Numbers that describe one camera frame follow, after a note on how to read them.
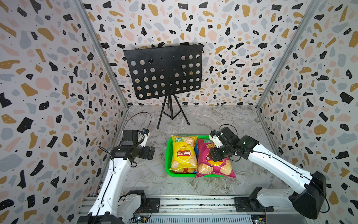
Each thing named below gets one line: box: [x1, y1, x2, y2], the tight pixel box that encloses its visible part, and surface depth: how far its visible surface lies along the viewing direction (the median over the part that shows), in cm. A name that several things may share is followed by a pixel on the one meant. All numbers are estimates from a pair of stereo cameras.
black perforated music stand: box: [123, 42, 204, 130], surface depth 76 cm
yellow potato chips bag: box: [168, 135, 199, 174], surface depth 81 cm
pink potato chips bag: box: [195, 138, 237, 179], surface depth 74 cm
